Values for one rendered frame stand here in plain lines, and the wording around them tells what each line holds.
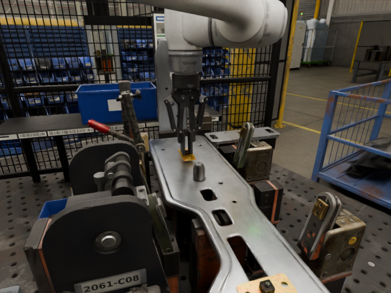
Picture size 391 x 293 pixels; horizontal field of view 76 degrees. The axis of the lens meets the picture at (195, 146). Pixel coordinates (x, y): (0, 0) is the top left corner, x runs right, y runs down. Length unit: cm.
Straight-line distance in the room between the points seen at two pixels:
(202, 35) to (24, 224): 94
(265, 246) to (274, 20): 46
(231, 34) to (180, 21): 13
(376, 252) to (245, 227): 62
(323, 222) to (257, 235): 12
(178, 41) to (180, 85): 11
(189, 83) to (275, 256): 45
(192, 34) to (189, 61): 7
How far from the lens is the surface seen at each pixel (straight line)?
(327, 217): 48
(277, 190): 69
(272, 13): 62
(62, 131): 108
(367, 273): 98
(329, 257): 54
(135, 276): 35
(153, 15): 124
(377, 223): 121
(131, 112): 69
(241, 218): 55
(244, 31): 58
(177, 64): 67
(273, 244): 51
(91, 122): 71
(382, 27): 1293
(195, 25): 65
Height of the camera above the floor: 134
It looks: 23 degrees down
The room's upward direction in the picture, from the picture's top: straight up
